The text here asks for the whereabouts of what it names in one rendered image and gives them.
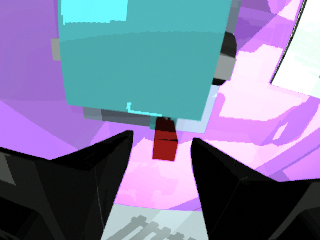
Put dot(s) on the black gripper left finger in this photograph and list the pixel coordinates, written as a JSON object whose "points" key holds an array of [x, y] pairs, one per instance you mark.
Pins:
{"points": [[75, 192]]}

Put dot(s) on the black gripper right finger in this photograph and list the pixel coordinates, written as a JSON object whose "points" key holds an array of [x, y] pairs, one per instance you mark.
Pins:
{"points": [[239, 203]]}

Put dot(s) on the small cyan-topped trolley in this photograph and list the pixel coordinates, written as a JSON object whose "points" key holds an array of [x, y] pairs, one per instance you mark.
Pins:
{"points": [[154, 57]]}

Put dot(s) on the red-headed pin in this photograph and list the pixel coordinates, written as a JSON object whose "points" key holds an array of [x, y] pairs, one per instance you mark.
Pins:
{"points": [[166, 142]]}

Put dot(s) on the grey ramp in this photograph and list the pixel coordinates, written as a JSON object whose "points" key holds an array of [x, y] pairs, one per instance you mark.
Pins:
{"points": [[181, 125]]}

